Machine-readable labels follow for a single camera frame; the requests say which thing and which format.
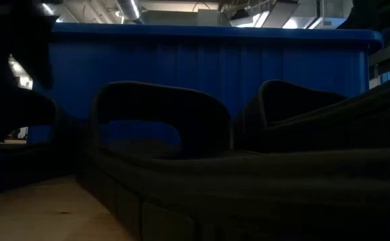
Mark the blue plastic bin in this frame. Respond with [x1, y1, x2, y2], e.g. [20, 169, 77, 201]
[27, 22, 384, 150]

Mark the corrugated silver ceiling duct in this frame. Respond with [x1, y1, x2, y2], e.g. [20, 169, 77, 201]
[39, 2, 65, 23]

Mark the black rubber slide sandal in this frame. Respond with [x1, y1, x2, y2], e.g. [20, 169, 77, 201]
[0, 88, 82, 197]
[77, 80, 390, 241]
[233, 72, 390, 155]

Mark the smooth silver ceiling duct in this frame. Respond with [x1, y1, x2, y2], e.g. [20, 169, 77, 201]
[116, 0, 144, 23]

